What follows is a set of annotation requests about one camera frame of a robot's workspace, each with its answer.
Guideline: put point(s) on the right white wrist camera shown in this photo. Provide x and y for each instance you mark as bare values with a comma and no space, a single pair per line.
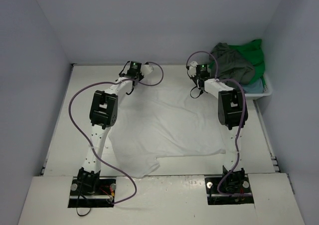
191,69

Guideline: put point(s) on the grey t shirt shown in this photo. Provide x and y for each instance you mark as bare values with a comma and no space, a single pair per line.
232,64

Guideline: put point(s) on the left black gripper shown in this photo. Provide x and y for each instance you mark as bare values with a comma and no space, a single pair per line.
132,76

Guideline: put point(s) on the white laundry basket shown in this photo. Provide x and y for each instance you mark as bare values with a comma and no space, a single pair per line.
267,89

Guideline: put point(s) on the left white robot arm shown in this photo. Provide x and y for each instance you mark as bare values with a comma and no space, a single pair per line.
103,115

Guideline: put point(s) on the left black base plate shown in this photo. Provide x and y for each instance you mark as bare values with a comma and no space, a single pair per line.
103,197

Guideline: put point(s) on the white t shirt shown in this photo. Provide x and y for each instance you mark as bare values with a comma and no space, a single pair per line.
161,122

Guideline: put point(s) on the light blue t shirt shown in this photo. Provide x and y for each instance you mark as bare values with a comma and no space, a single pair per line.
254,88

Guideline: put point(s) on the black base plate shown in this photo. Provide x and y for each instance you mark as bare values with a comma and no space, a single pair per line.
103,197
237,195

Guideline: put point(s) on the green t shirt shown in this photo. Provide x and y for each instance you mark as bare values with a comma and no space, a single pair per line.
252,51

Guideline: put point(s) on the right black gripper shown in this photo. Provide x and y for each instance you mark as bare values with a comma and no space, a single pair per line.
197,80

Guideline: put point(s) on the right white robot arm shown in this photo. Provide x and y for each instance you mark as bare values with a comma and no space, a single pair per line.
232,114

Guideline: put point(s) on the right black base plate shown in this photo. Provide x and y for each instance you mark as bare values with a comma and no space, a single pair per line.
237,195

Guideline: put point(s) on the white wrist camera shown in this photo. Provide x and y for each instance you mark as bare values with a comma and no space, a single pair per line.
191,69
146,69

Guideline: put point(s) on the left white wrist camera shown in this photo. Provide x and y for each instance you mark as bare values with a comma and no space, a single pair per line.
146,69

